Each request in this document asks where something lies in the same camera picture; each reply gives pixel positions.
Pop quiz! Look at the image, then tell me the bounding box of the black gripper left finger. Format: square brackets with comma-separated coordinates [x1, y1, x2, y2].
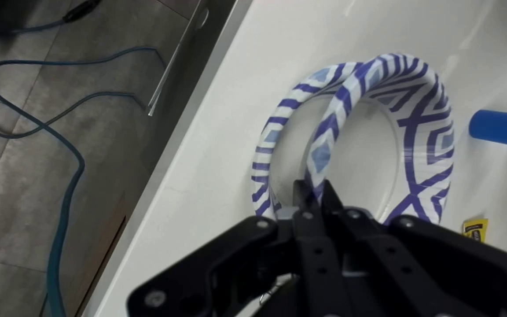
[126, 177, 348, 317]

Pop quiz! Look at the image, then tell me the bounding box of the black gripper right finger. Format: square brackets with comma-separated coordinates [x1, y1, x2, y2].
[317, 177, 507, 317]

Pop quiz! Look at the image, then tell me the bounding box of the small blue patterned paper bowl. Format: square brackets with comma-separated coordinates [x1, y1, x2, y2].
[304, 50, 456, 227]

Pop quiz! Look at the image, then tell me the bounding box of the yellow packet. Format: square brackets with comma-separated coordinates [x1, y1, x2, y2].
[461, 216, 491, 242]

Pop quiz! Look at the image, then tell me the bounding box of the large blue patterned paper bowl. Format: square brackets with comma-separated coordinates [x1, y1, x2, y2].
[250, 59, 364, 221]

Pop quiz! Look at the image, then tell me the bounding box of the small blue bottle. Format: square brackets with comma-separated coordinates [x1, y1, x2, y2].
[468, 109, 507, 163]

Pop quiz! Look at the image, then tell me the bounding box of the silver appliance handle bar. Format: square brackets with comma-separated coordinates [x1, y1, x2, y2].
[144, 0, 211, 117]

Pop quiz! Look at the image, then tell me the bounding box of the teal green power cable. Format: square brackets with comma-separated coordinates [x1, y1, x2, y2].
[0, 43, 163, 317]

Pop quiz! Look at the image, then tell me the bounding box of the black cable plug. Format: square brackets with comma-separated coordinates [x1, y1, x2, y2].
[61, 0, 100, 24]

